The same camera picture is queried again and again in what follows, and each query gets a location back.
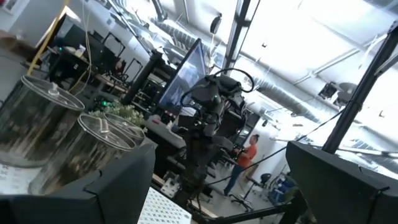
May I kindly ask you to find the large flat monitor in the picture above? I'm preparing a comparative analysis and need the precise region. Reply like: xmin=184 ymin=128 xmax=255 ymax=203
xmin=158 ymin=39 xmax=208 ymax=110

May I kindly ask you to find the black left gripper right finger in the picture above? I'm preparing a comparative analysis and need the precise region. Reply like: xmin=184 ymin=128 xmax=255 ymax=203
xmin=285 ymin=140 xmax=398 ymax=224

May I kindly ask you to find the green potted plant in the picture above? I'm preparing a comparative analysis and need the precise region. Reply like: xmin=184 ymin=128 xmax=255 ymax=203
xmin=90 ymin=101 xmax=146 ymax=127

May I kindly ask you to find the person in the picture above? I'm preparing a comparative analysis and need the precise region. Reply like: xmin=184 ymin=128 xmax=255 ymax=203
xmin=223 ymin=133 xmax=259 ymax=197

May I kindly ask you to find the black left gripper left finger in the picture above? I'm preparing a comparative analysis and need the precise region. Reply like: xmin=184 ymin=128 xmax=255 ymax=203
xmin=0 ymin=142 xmax=157 ymax=224

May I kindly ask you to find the black office stool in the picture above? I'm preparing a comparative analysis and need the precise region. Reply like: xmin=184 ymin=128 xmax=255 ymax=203
xmin=231 ymin=172 xmax=272 ymax=212

